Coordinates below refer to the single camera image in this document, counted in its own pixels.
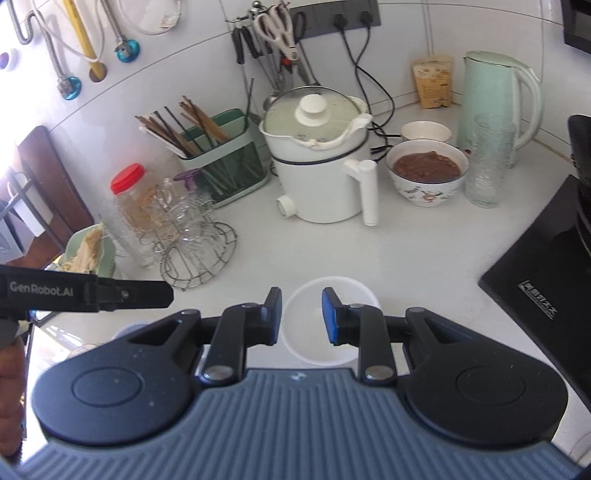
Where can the glass pot lid white knob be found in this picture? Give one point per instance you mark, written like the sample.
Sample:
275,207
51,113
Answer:
314,110

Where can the yellow gas pipe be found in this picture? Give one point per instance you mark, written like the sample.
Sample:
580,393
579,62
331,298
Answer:
81,32

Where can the white utensil drainer box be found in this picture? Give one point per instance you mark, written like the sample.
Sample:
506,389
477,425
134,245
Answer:
25,217

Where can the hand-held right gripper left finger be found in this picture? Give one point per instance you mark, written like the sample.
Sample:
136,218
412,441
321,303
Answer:
273,323

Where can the pale green electric kettle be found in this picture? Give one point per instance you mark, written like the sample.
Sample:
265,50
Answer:
489,92

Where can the cut crystal glass cup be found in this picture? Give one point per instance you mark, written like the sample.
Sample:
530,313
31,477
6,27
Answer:
198,240

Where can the bundle of chopsticks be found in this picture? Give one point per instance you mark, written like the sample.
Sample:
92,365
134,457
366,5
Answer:
184,134

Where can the dark wall power strip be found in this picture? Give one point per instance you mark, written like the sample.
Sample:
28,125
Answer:
318,18

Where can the clear glass cup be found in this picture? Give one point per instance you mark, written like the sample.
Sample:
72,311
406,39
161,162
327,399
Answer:
168,203

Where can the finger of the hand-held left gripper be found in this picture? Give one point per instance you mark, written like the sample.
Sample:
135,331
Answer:
143,294

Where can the yellow food packet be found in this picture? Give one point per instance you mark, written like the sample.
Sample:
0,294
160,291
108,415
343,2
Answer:
434,83

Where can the brown cooked food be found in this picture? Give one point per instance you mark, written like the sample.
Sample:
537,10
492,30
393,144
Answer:
425,166

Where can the white electric cooking pot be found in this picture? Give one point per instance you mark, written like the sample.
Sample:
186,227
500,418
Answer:
318,194

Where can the dark range hood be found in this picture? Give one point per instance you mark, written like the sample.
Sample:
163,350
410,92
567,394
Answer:
579,18

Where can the small white ceramic bowl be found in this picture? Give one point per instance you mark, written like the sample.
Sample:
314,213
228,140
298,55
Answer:
425,131

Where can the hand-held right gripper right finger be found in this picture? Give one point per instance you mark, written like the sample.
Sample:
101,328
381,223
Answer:
330,321

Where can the black cooking pot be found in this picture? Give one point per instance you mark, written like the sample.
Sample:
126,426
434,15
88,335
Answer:
582,184

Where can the large white plastic bowl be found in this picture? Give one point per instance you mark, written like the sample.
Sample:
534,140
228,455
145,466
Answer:
304,332

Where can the black power plug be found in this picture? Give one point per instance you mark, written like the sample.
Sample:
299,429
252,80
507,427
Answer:
341,22
367,18

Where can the brown wooden cutting board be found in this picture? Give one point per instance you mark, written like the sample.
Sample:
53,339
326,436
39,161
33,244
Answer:
51,184

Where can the black induction cooktop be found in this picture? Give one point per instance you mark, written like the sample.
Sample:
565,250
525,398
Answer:
545,267

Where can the tall textured drinking glass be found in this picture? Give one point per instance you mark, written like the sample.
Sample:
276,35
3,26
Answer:
489,166

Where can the purple wall hook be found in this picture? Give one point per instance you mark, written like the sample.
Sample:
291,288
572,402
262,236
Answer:
7,60

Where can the patterned ceramic bowl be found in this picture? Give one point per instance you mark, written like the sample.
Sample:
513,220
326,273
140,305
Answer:
425,194

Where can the dried noodles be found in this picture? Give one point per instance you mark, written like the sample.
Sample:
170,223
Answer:
87,251

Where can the green chopstick holder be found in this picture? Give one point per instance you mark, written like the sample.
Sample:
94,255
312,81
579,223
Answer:
240,184

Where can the clear jar with red lid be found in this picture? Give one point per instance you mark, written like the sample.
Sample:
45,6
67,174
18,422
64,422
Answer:
127,177

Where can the green square bowl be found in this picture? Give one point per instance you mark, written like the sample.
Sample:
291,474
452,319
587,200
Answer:
107,258

